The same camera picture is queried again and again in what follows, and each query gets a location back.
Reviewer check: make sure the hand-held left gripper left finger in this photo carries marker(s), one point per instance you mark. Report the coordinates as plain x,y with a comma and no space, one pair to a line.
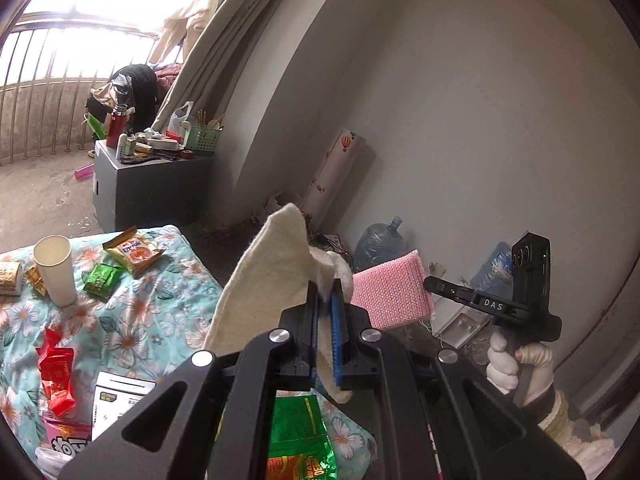
314,330

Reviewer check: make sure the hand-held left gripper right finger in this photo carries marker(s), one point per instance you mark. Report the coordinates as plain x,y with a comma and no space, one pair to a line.
337,330

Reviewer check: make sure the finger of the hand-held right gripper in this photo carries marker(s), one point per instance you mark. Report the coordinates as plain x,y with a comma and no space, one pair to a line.
447,290

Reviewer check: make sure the pink scrub cloth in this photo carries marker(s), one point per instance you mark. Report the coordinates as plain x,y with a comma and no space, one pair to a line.
390,290

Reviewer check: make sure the cream cloth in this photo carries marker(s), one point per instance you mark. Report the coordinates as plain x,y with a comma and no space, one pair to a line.
265,280

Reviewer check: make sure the green snack bag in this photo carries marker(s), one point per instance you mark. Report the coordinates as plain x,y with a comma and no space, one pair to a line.
295,435

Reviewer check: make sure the person's right forearm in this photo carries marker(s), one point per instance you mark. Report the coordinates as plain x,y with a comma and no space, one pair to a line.
565,420

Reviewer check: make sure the person's right hand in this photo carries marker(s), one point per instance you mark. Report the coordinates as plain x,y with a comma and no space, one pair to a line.
500,365

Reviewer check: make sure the white extension socket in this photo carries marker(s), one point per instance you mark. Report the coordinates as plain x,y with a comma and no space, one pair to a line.
460,327

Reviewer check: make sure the crushed clear plastic bottle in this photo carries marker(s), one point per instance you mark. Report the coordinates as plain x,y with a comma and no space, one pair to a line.
492,265

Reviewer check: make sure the large clear water jug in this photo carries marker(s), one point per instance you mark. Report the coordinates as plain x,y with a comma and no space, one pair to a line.
375,245

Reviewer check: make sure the printed wallpaper roll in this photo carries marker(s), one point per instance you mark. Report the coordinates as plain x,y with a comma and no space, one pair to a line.
335,170

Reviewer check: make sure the floral turquoise blanket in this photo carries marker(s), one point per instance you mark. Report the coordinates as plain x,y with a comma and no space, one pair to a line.
150,320

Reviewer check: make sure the orange snack packet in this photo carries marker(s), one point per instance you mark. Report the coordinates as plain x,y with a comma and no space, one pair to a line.
137,255

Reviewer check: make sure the white black medicine box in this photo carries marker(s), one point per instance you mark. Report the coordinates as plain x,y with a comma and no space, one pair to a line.
120,395

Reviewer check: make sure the grey cabinet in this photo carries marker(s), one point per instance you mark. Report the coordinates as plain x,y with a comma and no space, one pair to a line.
150,190

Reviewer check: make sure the green tea packet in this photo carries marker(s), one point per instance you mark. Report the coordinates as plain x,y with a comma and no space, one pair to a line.
102,282

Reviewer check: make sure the green plastic basket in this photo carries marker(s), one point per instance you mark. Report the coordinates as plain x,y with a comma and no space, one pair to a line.
202,140

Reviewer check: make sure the white plastic bag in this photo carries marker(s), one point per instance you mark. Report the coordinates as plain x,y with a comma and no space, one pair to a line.
177,120

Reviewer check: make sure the red tea packet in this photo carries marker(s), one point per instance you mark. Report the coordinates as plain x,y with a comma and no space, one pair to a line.
57,375

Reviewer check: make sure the white small bottle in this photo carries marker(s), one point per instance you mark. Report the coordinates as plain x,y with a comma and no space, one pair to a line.
123,147

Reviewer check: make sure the white paper cup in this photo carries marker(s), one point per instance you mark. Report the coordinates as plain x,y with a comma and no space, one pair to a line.
55,270

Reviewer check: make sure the orange pink snack bag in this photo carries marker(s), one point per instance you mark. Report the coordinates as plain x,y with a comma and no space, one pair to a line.
65,435

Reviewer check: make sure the small gold packet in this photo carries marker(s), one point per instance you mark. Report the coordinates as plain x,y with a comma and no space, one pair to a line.
36,280

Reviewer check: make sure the red thermos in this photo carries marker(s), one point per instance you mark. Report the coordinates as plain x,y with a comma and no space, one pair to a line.
116,127

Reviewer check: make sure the black bag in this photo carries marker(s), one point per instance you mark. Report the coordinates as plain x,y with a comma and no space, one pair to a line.
137,85

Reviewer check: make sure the beige curtain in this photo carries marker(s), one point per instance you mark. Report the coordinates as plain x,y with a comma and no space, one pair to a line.
240,35

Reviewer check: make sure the beige quilted cushion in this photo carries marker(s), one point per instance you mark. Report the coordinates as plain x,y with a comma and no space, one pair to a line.
200,5

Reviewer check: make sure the metal balcony railing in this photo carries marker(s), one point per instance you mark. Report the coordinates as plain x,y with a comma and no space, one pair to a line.
80,24

